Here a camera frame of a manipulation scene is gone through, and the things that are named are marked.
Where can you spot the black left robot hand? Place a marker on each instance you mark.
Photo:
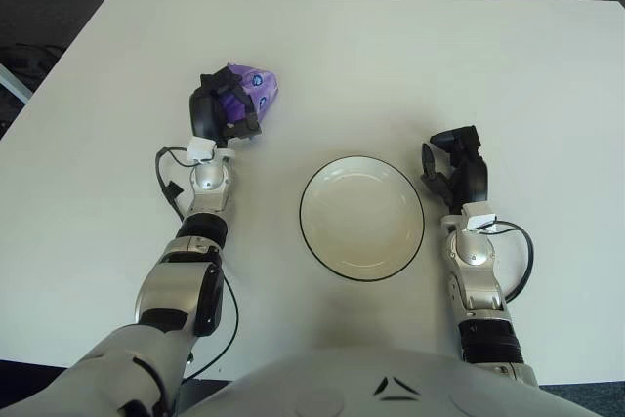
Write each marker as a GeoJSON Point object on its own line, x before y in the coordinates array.
{"type": "Point", "coordinates": [205, 114]}

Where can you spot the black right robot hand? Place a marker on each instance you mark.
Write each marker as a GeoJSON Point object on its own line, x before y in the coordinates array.
{"type": "Point", "coordinates": [473, 178]}

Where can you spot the purple tissue paper pack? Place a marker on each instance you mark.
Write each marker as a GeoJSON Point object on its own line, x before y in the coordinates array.
{"type": "Point", "coordinates": [261, 90]}

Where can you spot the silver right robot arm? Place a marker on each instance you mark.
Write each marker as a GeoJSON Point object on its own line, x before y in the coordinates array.
{"type": "Point", "coordinates": [476, 256]}

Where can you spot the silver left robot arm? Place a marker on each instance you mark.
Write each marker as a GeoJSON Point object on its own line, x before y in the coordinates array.
{"type": "Point", "coordinates": [180, 290]}

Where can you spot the white plate with black rim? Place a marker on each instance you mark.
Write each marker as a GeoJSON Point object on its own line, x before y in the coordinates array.
{"type": "Point", "coordinates": [361, 219]}

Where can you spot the light grey panel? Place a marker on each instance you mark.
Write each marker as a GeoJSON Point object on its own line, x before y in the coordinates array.
{"type": "Point", "coordinates": [12, 82]}

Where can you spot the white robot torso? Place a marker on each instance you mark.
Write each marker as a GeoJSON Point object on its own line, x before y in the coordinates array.
{"type": "Point", "coordinates": [342, 387]}

